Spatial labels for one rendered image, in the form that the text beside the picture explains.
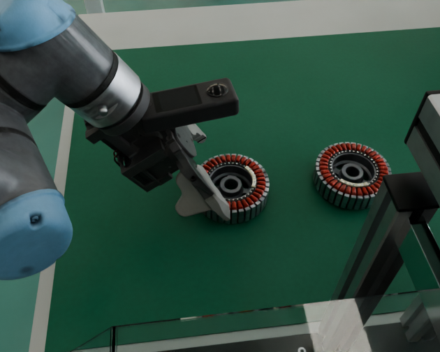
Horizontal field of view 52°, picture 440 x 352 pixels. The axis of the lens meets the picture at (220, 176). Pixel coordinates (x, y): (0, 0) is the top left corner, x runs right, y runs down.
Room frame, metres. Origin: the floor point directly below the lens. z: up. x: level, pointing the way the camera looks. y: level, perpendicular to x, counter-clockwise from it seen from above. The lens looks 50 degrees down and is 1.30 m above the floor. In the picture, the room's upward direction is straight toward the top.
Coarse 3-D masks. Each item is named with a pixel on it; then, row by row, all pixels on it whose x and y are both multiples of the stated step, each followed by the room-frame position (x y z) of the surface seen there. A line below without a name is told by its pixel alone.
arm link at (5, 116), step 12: (0, 84) 0.32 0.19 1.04; (0, 96) 0.31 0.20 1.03; (12, 96) 0.32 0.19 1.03; (24, 96) 0.32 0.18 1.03; (0, 108) 0.30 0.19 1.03; (12, 108) 0.31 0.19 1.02; (24, 108) 0.32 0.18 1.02; (36, 108) 0.33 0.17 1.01; (0, 120) 0.28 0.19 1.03; (12, 120) 0.29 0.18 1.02; (24, 120) 0.31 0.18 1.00; (24, 132) 0.28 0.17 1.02
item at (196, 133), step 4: (192, 124) 0.46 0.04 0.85; (192, 128) 0.45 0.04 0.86; (196, 128) 0.47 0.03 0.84; (192, 132) 0.44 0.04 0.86; (196, 132) 0.46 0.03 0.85; (200, 132) 0.47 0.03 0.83; (192, 136) 0.44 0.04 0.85; (196, 136) 0.46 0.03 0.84; (200, 136) 0.47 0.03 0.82; (204, 136) 0.47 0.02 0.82; (196, 140) 0.47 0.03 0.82; (200, 140) 0.47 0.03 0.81; (204, 140) 0.48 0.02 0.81
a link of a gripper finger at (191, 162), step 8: (176, 152) 0.36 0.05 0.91; (184, 152) 0.37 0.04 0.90; (184, 160) 0.36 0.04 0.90; (192, 160) 0.37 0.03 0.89; (184, 168) 0.35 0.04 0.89; (192, 168) 0.35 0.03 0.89; (184, 176) 0.35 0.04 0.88; (192, 176) 0.35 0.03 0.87; (200, 176) 0.35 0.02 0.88; (200, 184) 0.34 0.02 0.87; (200, 192) 0.34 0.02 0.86; (208, 192) 0.34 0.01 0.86
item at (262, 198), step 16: (208, 160) 0.46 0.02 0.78; (224, 160) 0.46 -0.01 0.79; (240, 160) 0.46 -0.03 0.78; (224, 176) 0.45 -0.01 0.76; (240, 176) 0.44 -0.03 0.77; (256, 176) 0.43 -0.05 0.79; (224, 192) 0.41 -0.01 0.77; (240, 192) 0.41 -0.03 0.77; (256, 192) 0.40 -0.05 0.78; (240, 208) 0.37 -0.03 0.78; (256, 208) 0.38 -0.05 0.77
